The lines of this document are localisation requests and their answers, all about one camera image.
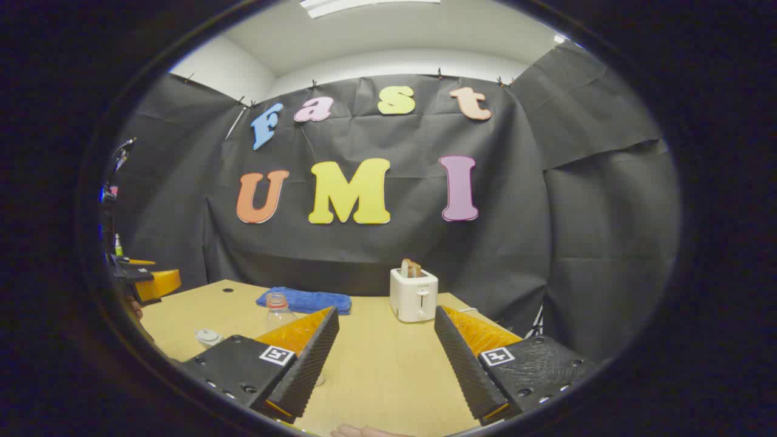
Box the black backdrop cloth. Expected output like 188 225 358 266
112 42 680 365

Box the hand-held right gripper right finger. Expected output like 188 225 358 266
433 305 600 426

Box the ceiling light panel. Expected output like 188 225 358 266
299 0 442 19

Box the clear plastic water bottle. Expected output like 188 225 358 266
265 293 299 332

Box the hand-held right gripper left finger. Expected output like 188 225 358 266
179 307 340 424

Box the blue towel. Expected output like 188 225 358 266
256 286 352 316

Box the white toaster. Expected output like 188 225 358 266
390 268 439 324

